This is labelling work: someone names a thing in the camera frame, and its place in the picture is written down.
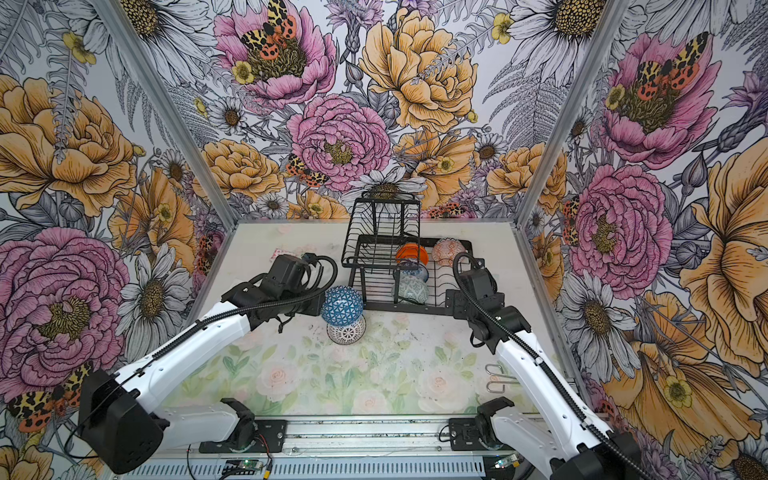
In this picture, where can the blue geometric bowl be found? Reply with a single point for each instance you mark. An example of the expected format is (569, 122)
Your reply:
(342, 307)

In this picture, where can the blue floral bowl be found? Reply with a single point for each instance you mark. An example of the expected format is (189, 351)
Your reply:
(414, 269)

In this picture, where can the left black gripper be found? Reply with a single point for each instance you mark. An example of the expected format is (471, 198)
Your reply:
(313, 308)

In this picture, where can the green circuit board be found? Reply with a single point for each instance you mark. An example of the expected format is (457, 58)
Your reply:
(247, 467)

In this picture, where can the black wire dish rack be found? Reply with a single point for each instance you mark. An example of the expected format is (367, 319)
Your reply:
(393, 265)

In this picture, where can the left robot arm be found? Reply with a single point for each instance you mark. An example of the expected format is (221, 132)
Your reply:
(121, 415)

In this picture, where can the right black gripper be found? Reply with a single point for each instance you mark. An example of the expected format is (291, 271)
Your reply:
(454, 300)

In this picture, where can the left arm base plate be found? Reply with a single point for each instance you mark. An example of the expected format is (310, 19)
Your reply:
(259, 436)

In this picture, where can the pink patterned packet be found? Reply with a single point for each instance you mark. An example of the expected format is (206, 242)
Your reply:
(279, 252)

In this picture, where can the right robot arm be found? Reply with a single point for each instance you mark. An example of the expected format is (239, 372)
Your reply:
(574, 442)

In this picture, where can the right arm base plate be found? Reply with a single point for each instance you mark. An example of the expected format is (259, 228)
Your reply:
(471, 434)

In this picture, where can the red patterned bowl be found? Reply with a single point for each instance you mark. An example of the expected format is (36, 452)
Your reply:
(445, 250)

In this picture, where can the maroon petal patterned bowl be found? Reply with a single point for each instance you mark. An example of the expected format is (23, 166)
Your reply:
(348, 334)

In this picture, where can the green patterned bowl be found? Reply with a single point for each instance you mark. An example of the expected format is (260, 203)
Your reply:
(412, 290)

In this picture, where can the aluminium rail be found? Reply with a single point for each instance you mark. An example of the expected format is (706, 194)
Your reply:
(372, 435)

